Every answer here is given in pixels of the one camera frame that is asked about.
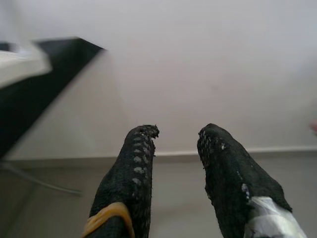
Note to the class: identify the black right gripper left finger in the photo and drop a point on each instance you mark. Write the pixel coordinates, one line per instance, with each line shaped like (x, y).
(128, 186)

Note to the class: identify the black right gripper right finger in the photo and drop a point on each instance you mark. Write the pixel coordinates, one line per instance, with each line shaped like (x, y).
(230, 178)

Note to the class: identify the white plastic children table top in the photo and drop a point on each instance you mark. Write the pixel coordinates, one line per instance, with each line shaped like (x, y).
(19, 67)

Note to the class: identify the black tablecloth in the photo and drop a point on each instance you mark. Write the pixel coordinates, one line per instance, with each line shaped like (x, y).
(37, 99)

